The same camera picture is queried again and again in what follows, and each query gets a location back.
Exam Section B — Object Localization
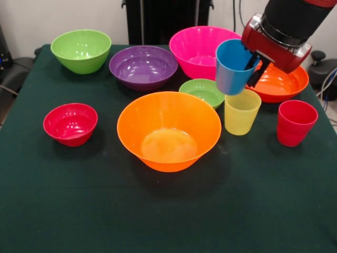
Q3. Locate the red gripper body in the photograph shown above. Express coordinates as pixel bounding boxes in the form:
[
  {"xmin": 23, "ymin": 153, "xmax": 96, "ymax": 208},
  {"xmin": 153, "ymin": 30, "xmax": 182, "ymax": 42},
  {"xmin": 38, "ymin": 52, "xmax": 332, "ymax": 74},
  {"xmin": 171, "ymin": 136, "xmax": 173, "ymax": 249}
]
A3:
[{"xmin": 241, "ymin": 13, "xmax": 313, "ymax": 74}]

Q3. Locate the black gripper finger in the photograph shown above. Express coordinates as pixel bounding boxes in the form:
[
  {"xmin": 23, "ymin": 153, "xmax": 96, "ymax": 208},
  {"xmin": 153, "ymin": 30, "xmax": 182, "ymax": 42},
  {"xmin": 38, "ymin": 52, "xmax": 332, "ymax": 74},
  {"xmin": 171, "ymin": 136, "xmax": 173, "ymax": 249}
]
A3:
[
  {"xmin": 246, "ymin": 62, "xmax": 271, "ymax": 88},
  {"xmin": 246, "ymin": 52, "xmax": 260, "ymax": 71}
]

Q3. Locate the blue cup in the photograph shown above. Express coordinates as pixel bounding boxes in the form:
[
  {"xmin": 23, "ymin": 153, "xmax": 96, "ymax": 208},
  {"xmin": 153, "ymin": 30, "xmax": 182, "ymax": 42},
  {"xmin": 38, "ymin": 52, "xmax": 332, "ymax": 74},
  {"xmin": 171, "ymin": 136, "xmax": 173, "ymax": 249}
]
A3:
[{"xmin": 215, "ymin": 38, "xmax": 257, "ymax": 95}]

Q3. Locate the red cup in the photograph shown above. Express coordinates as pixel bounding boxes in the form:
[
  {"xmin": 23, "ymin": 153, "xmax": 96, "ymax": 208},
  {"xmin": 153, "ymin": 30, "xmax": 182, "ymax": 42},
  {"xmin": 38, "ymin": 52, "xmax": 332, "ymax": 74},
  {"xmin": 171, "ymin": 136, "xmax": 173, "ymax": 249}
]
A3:
[{"xmin": 276, "ymin": 100, "xmax": 319, "ymax": 148}]

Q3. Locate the red-orange bowl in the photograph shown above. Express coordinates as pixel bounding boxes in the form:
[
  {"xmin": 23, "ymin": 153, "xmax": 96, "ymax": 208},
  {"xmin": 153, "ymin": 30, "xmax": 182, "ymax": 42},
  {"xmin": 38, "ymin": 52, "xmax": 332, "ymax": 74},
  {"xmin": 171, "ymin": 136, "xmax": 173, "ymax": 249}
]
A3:
[{"xmin": 244, "ymin": 62, "xmax": 310, "ymax": 103}]

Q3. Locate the yellow cup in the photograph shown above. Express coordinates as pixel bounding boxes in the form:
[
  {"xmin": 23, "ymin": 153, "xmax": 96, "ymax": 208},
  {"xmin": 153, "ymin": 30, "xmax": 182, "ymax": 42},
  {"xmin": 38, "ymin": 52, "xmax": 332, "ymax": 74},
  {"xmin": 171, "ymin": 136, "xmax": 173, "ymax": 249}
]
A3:
[{"xmin": 224, "ymin": 89, "xmax": 262, "ymax": 136}]

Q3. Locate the black equipment with knob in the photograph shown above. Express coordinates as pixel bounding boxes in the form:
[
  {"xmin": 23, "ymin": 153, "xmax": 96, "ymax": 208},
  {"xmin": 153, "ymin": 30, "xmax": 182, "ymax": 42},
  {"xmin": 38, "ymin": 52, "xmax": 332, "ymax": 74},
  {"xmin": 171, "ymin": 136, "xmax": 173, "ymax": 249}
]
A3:
[{"xmin": 308, "ymin": 50, "xmax": 337, "ymax": 92}]

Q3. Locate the pink bowl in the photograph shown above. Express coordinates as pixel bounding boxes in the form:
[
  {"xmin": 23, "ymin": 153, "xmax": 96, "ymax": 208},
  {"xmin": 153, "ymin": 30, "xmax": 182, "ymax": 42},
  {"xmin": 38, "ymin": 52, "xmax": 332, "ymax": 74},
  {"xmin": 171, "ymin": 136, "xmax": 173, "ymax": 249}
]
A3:
[{"xmin": 169, "ymin": 25, "xmax": 242, "ymax": 81}]

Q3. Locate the small green bowl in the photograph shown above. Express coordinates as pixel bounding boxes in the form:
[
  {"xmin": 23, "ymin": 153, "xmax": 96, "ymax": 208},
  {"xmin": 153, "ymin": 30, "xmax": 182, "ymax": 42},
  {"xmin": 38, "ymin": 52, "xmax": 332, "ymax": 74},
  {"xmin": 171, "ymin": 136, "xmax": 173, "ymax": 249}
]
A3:
[{"xmin": 179, "ymin": 78, "xmax": 226, "ymax": 110}]

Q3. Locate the large orange bowl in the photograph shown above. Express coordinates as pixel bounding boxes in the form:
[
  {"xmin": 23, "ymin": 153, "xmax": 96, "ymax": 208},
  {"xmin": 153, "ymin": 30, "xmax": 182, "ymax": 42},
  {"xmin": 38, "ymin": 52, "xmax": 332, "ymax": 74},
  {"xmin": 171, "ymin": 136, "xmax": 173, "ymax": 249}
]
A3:
[{"xmin": 116, "ymin": 91, "xmax": 222, "ymax": 173}]

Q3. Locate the purple bowl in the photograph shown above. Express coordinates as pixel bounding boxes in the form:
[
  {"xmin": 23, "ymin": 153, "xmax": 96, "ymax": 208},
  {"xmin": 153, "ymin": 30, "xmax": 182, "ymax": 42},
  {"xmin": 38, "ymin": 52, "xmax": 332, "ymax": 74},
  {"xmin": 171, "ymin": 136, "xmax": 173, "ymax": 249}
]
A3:
[{"xmin": 108, "ymin": 45, "xmax": 179, "ymax": 92}]

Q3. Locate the large green bowl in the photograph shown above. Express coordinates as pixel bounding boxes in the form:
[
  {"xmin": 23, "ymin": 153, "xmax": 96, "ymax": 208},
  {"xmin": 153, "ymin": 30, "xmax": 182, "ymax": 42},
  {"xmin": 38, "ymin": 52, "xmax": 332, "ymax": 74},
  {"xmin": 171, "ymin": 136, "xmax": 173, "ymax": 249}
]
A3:
[{"xmin": 50, "ymin": 29, "xmax": 112, "ymax": 75}]

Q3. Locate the small red bowl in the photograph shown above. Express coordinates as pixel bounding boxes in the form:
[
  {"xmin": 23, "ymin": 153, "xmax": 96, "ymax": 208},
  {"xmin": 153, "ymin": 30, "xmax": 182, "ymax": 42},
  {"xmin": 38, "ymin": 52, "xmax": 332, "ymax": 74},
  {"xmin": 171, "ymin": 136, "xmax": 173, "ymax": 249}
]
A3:
[{"xmin": 43, "ymin": 103, "xmax": 98, "ymax": 148}]

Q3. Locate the dark green tablecloth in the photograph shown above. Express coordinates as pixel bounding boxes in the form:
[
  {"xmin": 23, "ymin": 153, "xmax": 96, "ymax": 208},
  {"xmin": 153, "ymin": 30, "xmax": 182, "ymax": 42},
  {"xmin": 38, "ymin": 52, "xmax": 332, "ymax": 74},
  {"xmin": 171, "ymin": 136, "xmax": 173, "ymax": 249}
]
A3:
[{"xmin": 0, "ymin": 44, "xmax": 337, "ymax": 253}]

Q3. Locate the black electronics box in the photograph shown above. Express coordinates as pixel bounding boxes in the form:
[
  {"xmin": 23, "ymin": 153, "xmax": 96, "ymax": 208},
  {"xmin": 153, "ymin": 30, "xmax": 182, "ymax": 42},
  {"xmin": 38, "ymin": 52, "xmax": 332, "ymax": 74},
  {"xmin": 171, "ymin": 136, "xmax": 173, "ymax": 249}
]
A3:
[{"xmin": 0, "ymin": 22, "xmax": 14, "ymax": 79}]

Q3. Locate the white cable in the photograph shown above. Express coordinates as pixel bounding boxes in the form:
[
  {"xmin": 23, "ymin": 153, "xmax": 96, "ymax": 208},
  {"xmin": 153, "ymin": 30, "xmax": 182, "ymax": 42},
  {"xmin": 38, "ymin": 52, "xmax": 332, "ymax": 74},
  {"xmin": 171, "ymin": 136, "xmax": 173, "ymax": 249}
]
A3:
[{"xmin": 316, "ymin": 67, "xmax": 337, "ymax": 98}]

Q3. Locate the grey cable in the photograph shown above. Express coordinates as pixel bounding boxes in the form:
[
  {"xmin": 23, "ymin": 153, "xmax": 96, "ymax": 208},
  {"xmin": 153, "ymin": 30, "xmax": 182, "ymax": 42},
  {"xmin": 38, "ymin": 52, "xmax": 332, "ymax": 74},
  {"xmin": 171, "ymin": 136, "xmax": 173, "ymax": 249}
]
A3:
[{"xmin": 0, "ymin": 84, "xmax": 19, "ymax": 97}]

